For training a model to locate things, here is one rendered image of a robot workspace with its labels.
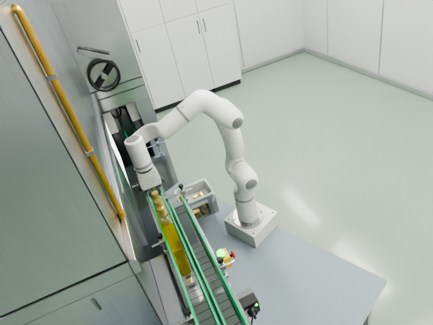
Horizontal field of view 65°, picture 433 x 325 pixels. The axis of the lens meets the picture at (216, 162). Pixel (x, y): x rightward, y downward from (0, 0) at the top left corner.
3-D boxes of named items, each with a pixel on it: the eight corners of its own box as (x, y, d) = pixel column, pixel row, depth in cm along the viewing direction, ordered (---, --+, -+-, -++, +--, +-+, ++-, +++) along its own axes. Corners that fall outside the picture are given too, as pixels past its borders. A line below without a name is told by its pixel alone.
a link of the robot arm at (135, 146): (131, 160, 161) (135, 170, 153) (121, 137, 153) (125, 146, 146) (148, 154, 162) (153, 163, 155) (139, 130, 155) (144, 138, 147)
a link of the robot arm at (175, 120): (170, 98, 160) (120, 140, 161) (180, 110, 147) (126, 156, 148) (181, 111, 165) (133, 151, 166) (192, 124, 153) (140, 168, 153)
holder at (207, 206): (172, 212, 229) (165, 195, 220) (210, 196, 234) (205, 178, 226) (180, 228, 215) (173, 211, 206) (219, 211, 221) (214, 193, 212)
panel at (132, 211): (117, 159, 238) (98, 117, 219) (121, 158, 239) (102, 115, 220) (142, 246, 167) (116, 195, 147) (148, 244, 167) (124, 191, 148)
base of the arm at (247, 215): (241, 202, 221) (238, 180, 209) (269, 211, 211) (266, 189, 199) (227, 222, 209) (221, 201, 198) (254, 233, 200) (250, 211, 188)
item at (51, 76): (117, 215, 124) (9, 4, 83) (125, 211, 125) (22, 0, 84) (118, 220, 122) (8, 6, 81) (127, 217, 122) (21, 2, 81)
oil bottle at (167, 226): (169, 246, 177) (157, 216, 165) (180, 241, 178) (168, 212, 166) (173, 253, 172) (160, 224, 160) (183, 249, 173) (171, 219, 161)
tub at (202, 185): (176, 200, 225) (173, 190, 221) (207, 187, 230) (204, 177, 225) (184, 216, 212) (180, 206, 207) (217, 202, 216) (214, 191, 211)
